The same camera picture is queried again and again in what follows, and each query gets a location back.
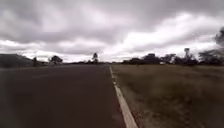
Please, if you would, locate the dark asphalt road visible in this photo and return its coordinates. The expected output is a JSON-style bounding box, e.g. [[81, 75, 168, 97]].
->
[[0, 63, 128, 128]]

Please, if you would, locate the broad low tree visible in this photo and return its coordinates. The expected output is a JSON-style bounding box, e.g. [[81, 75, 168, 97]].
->
[[48, 54, 64, 66]]

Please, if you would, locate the small dark tree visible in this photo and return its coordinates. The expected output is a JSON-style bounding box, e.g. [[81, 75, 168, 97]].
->
[[31, 56, 39, 67]]

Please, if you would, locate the lone slim tree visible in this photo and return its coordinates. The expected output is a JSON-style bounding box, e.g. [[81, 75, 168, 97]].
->
[[91, 51, 100, 65]]

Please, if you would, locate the dry grass verge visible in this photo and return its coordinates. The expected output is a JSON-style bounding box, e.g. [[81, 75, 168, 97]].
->
[[110, 63, 224, 128]]

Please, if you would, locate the dark wooded hill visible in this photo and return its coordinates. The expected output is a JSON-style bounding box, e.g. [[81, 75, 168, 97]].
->
[[0, 53, 35, 69]]

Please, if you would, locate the white painted edge line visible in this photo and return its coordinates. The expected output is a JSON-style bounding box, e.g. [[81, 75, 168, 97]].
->
[[108, 64, 140, 128]]

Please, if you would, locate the row of dark trees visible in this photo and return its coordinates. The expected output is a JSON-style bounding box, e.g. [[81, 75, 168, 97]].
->
[[121, 27, 224, 67]]

